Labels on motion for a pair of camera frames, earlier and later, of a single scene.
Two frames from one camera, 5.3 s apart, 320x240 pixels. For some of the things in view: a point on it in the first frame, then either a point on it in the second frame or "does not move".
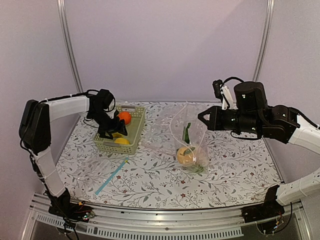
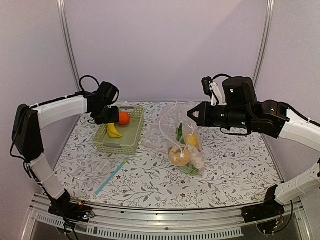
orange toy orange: x=126 y=116 does not move
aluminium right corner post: x=270 y=14 does not move
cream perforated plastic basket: x=133 y=130 does not move
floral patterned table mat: x=241 y=172 does not move
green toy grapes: x=197 y=168 to x=190 y=169
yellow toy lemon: x=122 y=140 to x=194 y=140
